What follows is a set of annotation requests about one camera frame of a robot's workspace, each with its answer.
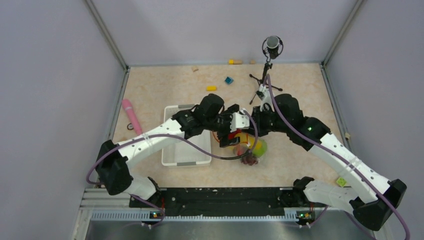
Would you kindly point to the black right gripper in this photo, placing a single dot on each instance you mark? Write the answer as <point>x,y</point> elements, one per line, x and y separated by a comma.
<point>257,116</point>

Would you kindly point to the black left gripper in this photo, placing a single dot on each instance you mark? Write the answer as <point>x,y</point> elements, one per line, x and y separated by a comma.
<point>224,141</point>

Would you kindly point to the yellow corn cob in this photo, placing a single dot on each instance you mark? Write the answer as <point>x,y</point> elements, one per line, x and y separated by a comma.
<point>246,141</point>

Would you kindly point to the clear orange-zip bag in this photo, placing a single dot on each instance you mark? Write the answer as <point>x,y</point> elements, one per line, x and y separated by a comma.
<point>239,152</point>

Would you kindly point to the green apple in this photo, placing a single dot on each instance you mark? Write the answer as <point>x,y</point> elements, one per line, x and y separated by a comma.
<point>260,148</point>

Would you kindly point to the dark red grape bunch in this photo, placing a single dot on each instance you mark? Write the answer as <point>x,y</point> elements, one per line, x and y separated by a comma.
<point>249,160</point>

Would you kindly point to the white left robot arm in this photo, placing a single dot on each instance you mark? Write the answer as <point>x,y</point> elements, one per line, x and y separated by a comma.
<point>115,160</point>

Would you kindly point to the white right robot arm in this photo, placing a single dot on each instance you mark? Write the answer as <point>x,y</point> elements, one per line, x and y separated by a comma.
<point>371,198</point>

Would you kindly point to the yellow rectangular block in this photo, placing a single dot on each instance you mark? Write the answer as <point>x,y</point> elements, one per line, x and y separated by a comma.
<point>211,88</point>

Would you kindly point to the blue square block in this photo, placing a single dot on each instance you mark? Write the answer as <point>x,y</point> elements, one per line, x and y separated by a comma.
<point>228,80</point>

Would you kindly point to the white perforated plastic basket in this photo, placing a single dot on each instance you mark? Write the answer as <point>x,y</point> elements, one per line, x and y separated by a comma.
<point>184,155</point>

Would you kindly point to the yellow and tan cylinder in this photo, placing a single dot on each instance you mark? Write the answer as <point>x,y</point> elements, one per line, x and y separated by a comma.
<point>235,62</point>

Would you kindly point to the black microphone tripod stand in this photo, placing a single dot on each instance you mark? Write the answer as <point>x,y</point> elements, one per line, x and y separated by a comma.
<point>272,47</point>

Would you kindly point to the green block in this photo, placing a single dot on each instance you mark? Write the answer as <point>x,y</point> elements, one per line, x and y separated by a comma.
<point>341,182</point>

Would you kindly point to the pink cylindrical toy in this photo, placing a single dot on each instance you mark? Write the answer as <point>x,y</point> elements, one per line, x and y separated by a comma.
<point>134,122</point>

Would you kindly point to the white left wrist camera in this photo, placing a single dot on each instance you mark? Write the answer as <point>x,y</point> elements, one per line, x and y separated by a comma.
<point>239,122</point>

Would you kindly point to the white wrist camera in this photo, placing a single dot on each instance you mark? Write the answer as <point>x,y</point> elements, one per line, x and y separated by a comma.
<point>239,122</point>
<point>263,93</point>

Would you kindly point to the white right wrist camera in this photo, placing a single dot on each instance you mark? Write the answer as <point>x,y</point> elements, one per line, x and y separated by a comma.
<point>263,93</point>

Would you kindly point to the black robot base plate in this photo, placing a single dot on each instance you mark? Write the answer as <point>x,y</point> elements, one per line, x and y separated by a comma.
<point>225,201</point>

